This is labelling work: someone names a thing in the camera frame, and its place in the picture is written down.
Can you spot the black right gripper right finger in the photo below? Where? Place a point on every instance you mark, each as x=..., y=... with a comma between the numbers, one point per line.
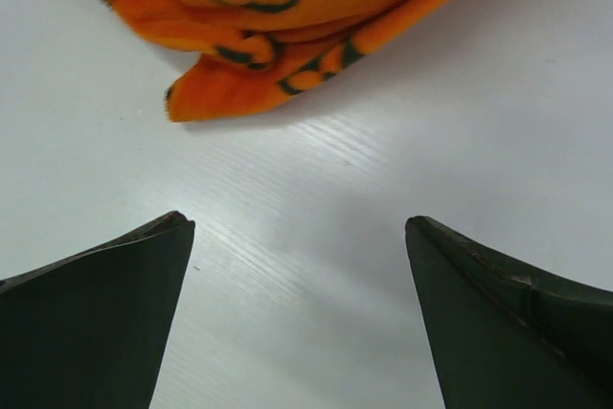
x=504, y=333

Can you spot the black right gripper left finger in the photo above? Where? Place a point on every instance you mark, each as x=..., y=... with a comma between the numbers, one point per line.
x=90, y=330

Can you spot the orange patterned plush pillowcase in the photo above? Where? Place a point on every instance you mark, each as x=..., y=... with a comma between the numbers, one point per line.
x=255, y=55

